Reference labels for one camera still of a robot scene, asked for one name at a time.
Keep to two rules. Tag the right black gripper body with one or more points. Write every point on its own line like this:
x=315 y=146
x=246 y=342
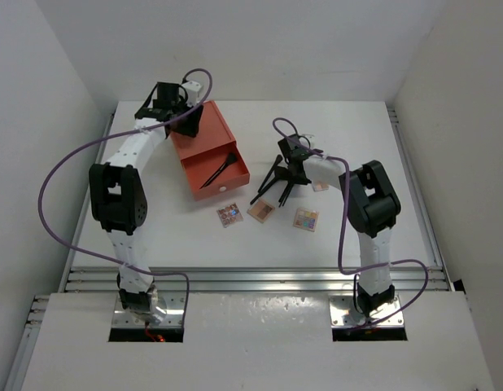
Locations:
x=299 y=180

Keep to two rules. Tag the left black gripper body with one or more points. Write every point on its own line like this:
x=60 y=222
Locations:
x=186 y=124

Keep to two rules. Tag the orange drawer box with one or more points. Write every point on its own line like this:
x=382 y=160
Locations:
x=204 y=154

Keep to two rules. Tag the small black makeup brush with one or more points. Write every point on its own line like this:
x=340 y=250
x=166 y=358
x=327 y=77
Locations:
x=229 y=160

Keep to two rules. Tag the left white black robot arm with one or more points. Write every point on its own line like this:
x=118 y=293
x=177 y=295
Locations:
x=117 y=198

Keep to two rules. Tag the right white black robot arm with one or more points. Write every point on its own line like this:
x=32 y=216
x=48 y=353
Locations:
x=372 y=206

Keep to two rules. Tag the thin black makeup brush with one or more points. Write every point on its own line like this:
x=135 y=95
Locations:
x=266 y=181

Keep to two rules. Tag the long black makeup brush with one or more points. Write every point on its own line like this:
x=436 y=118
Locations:
x=285 y=194

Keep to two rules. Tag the long brown eyeshadow palette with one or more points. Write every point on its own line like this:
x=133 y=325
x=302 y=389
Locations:
x=319 y=186

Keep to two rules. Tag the colourful eyeshadow palette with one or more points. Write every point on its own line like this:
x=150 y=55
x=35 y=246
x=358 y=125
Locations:
x=306 y=219

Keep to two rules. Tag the brown quad eyeshadow palette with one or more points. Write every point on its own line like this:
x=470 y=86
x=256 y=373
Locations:
x=261 y=210

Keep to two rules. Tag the round-pan eyeshadow palette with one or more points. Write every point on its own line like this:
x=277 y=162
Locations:
x=229 y=215

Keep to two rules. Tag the white front cover panel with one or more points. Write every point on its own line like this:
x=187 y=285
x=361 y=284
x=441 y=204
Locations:
x=254 y=342

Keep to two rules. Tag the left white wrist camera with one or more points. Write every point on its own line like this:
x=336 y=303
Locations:
x=193 y=91

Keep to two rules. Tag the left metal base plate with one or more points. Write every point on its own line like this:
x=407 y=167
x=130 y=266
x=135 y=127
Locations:
x=166 y=313

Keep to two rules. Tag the aluminium rail frame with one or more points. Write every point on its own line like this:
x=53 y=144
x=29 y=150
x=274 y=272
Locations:
x=370 y=130

